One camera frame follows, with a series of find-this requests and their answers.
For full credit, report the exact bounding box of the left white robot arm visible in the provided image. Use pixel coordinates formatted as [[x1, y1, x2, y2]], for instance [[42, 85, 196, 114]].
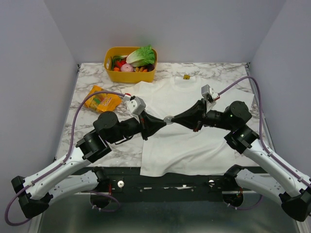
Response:
[[11, 111, 166, 219]]

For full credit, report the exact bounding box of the green toy cabbage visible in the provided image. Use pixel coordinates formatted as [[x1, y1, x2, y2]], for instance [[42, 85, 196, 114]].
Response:
[[126, 45, 156, 67]]

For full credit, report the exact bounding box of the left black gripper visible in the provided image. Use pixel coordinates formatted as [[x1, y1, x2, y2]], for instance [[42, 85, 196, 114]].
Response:
[[107, 110, 168, 145]]

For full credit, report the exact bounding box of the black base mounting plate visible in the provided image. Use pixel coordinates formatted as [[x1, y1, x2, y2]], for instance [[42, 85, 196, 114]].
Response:
[[80, 165, 253, 202]]

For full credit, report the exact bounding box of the pink toy onion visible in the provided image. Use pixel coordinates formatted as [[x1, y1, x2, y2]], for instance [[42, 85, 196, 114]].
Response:
[[120, 63, 134, 72]]

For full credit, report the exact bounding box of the white t-shirt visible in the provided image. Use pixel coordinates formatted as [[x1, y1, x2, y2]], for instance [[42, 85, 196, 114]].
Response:
[[121, 76, 256, 177]]

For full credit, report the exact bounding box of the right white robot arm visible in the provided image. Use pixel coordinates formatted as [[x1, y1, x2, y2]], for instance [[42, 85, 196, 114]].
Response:
[[171, 100, 311, 222]]

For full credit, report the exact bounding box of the red toy pepper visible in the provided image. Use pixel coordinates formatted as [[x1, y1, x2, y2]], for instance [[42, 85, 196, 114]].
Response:
[[115, 60, 126, 69]]

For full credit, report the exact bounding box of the orange snack bag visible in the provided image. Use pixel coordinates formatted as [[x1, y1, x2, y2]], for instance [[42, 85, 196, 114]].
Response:
[[84, 93, 121, 113]]

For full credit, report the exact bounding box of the yellow plastic basket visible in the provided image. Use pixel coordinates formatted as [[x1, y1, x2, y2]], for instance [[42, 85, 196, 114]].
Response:
[[103, 47, 157, 83]]

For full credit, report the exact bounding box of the gold round brooch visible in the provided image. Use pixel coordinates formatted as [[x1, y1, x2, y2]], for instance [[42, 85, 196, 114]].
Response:
[[163, 116, 174, 125]]

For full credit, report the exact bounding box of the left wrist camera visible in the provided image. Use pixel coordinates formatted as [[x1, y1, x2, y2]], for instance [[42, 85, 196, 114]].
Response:
[[126, 96, 146, 117]]

